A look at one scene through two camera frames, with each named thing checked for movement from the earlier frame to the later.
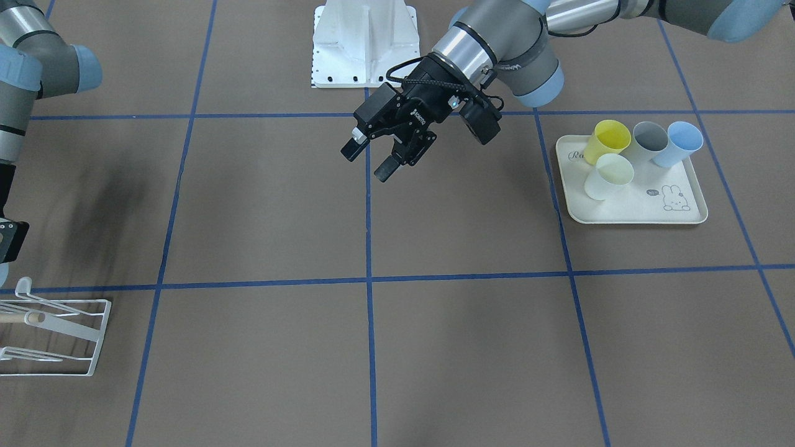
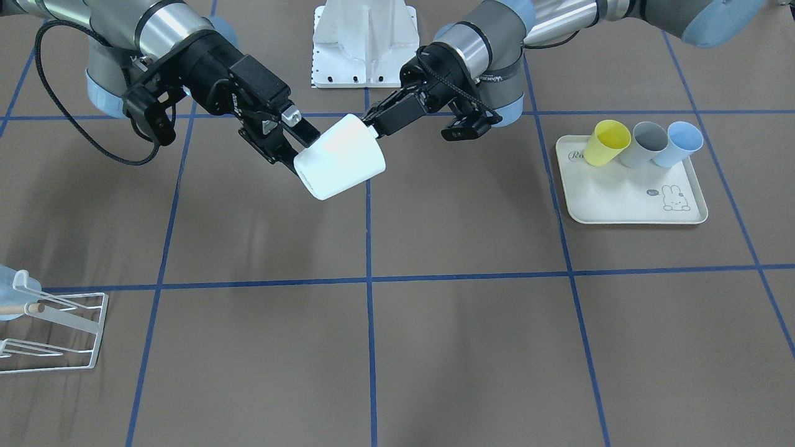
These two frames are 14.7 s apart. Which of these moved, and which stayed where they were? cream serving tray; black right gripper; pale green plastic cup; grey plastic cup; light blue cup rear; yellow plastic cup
Moved: black right gripper; pale green plastic cup
Stayed: light blue cup rear; yellow plastic cup; cream serving tray; grey plastic cup
